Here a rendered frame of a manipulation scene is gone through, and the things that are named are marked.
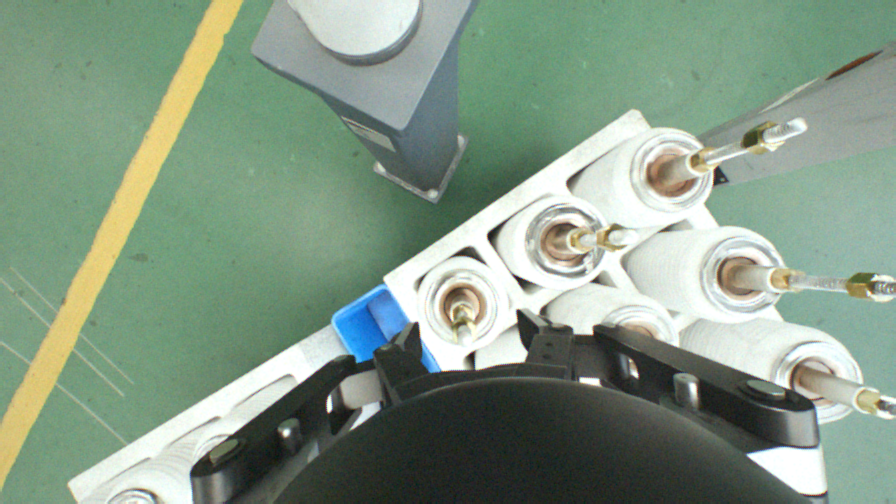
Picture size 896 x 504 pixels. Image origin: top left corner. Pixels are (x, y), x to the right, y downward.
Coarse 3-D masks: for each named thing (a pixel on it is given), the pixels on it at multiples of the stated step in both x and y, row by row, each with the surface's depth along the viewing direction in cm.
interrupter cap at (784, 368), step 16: (784, 352) 22; (800, 352) 22; (816, 352) 22; (832, 352) 22; (784, 368) 22; (800, 368) 22; (816, 368) 22; (832, 368) 22; (848, 368) 22; (784, 384) 22; (800, 384) 22; (816, 400) 22; (832, 416) 22
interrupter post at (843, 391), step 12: (804, 372) 22; (816, 372) 22; (804, 384) 22; (816, 384) 21; (828, 384) 21; (840, 384) 20; (852, 384) 20; (828, 396) 21; (840, 396) 20; (852, 396) 20; (852, 408) 20
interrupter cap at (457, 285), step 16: (448, 272) 23; (464, 272) 23; (432, 288) 24; (448, 288) 24; (464, 288) 24; (480, 288) 23; (432, 304) 24; (448, 304) 24; (480, 304) 24; (496, 304) 23; (432, 320) 24; (448, 320) 24; (480, 320) 24; (496, 320) 23; (448, 336) 24; (480, 336) 23
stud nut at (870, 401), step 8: (864, 392) 19; (872, 392) 19; (864, 400) 19; (872, 400) 19; (880, 400) 19; (888, 400) 19; (864, 408) 19; (872, 408) 19; (880, 408) 19; (880, 416) 19; (888, 416) 19
